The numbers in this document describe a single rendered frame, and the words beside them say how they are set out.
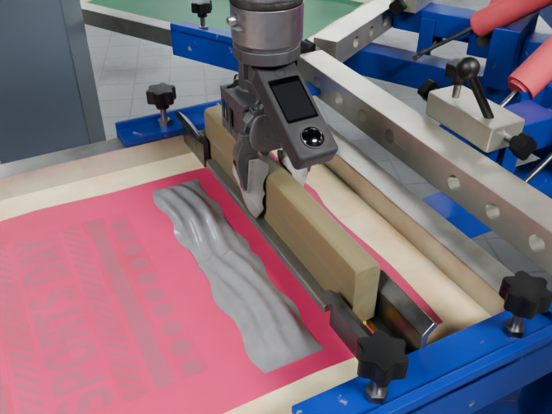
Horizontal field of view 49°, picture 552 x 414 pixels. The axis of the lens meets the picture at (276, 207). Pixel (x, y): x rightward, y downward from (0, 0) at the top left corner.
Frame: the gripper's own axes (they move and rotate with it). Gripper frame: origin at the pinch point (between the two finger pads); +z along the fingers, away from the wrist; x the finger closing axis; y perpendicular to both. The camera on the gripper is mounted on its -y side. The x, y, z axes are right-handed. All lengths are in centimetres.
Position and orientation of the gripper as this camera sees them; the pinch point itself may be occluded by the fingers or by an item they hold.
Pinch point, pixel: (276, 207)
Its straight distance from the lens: 73.3
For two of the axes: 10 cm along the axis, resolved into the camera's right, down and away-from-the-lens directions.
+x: -8.9, 2.7, -3.7
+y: -4.6, -5.2, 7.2
